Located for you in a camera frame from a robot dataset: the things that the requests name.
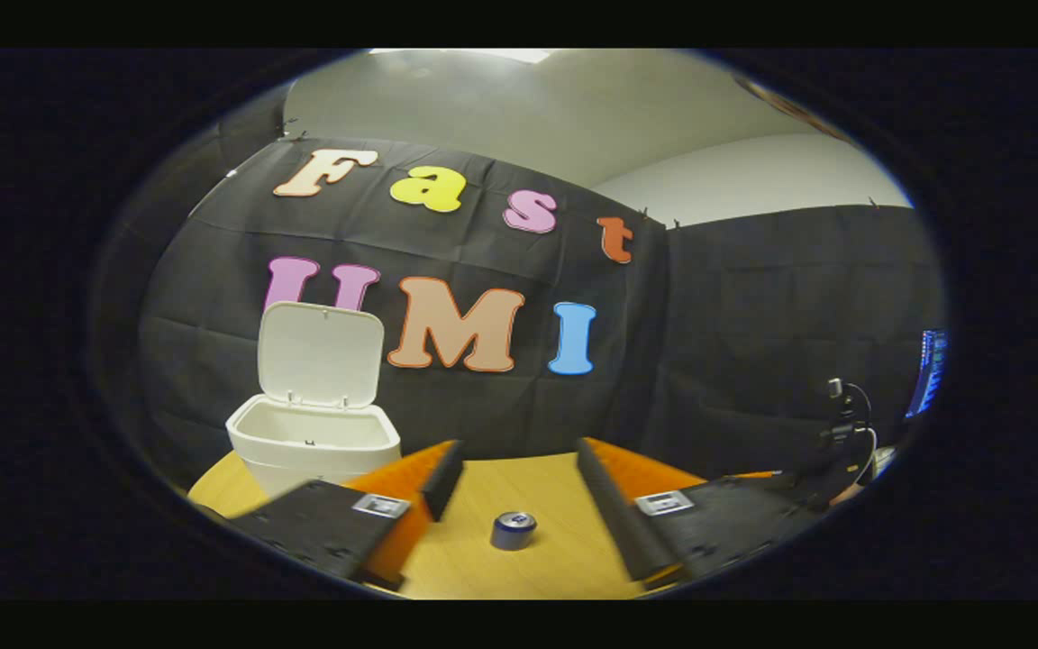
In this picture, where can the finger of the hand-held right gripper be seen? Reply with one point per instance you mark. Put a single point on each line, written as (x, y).
(758, 474)

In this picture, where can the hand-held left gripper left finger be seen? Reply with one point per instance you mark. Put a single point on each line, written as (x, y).
(445, 478)

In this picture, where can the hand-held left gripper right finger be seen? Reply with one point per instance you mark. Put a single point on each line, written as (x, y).
(614, 514)

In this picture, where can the blue pop can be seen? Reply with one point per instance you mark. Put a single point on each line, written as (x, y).
(513, 534)

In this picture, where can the white desktop garbage bin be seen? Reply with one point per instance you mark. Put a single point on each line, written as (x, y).
(321, 351)

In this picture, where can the wooden desktop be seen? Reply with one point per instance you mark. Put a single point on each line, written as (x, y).
(519, 487)

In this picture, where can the computer monitor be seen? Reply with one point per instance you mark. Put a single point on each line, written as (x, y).
(929, 370)

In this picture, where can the black backdrop cloth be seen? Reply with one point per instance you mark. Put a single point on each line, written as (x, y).
(708, 361)

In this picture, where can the ceiling light panel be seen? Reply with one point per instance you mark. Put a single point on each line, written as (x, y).
(465, 54)

